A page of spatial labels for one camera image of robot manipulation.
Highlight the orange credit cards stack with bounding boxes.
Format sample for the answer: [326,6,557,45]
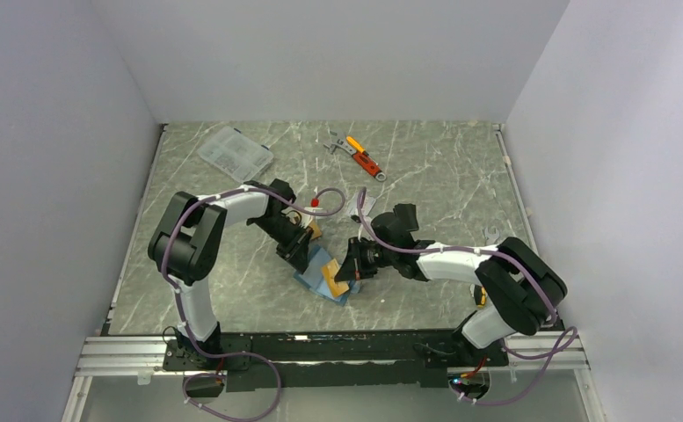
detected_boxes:
[307,220,323,241]

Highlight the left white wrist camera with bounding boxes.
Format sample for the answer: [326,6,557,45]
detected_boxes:
[301,198,325,226]

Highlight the blue card holder wallet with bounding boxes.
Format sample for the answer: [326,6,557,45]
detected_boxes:
[293,245,360,306]

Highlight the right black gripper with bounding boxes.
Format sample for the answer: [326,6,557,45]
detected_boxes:
[335,236,397,282]

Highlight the silver grey card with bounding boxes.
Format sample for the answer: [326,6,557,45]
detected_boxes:
[345,193,376,217]

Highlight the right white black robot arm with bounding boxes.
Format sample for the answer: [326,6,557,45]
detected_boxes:
[335,204,568,365]

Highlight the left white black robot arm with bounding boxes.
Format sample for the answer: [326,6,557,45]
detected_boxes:
[148,179,314,369]

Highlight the clear plastic organizer box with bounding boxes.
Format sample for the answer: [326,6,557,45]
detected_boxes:
[197,127,274,182]

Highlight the single orange credit card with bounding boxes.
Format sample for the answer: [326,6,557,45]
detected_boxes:
[321,259,350,298]

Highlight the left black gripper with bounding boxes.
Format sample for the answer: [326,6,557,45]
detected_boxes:
[251,215,315,278]

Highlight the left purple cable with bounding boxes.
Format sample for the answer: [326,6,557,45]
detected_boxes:
[159,185,347,422]

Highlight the black card case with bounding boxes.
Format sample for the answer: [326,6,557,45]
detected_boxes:
[393,203,419,232]

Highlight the yellow black small tool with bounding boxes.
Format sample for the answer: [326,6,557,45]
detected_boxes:
[472,286,488,309]

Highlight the red adjustable wrench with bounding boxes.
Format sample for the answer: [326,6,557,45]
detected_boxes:
[323,130,387,182]

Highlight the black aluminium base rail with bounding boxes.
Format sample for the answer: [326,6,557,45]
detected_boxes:
[75,329,590,392]

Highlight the silver open-end wrench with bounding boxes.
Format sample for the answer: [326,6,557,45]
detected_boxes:
[483,226,500,245]

